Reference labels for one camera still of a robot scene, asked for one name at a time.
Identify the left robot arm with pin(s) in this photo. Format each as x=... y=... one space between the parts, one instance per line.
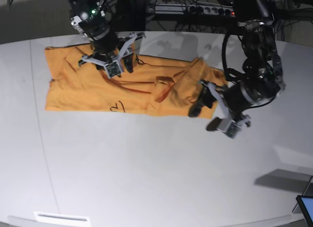
x=261 y=79

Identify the grey tablet stand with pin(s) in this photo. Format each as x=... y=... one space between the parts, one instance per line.
x=308 y=191

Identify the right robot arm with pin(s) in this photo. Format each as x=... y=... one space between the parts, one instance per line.
x=88 y=18

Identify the tablet with blue screen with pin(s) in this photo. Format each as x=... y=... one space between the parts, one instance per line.
x=306 y=205

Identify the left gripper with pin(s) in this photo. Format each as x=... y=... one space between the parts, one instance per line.
x=232 y=102

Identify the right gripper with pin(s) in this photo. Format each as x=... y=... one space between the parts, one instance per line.
x=108 y=48

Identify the yellow T-shirt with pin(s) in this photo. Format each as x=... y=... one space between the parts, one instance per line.
x=156 y=87

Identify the white power strip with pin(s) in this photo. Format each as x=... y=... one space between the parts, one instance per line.
x=211 y=9

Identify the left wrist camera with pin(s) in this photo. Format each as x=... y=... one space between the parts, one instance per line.
x=229 y=128

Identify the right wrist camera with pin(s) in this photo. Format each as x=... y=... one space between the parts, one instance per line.
x=113 y=69

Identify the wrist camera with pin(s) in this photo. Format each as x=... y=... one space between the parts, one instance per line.
x=229 y=128
x=113 y=69

